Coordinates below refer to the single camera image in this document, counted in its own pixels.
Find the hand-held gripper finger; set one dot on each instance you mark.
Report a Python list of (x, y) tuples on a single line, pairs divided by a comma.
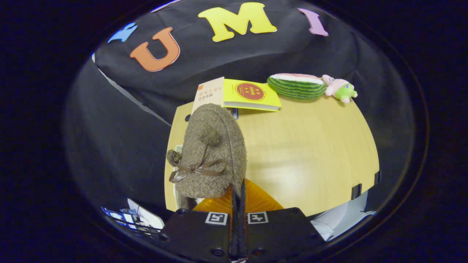
[(234, 226), (243, 226)]

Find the brown fuzzy slipper shoe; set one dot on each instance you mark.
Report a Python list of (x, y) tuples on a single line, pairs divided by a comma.
[(212, 120)]

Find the blue-spined book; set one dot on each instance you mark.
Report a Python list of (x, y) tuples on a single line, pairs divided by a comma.
[(235, 114)]

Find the black table edge clamp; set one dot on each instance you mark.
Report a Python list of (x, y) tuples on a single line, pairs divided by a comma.
[(377, 176), (356, 191)]

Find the yellow book with red label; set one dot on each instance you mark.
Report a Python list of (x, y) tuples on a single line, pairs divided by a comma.
[(252, 91)]

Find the beige book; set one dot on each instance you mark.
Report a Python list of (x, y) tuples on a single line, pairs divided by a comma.
[(210, 91)]

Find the watermelon slice plush toy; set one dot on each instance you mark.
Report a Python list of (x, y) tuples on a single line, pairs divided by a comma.
[(296, 87)]

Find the pink and green plush toy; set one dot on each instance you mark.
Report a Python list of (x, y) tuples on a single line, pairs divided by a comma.
[(340, 89)]

